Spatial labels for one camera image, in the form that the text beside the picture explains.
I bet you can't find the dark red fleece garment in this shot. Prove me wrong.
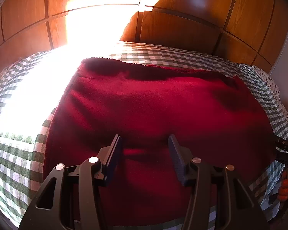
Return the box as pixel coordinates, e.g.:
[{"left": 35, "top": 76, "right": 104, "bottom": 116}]
[{"left": 43, "top": 58, "right": 276, "bottom": 227}]

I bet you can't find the person right hand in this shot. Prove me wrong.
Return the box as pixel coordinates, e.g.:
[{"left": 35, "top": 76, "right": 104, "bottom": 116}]
[{"left": 277, "top": 168, "right": 288, "bottom": 202}]

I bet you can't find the floral pillow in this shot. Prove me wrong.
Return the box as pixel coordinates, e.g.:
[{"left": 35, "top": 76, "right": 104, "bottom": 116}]
[{"left": 252, "top": 65, "right": 281, "bottom": 102}]

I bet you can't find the green white checkered bedspread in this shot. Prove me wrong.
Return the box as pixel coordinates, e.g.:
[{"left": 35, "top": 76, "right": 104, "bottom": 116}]
[{"left": 0, "top": 42, "right": 288, "bottom": 227}]

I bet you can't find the wooden panel headboard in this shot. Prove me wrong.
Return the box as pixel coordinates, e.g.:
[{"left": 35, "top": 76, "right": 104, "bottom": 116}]
[{"left": 0, "top": 0, "right": 288, "bottom": 72}]

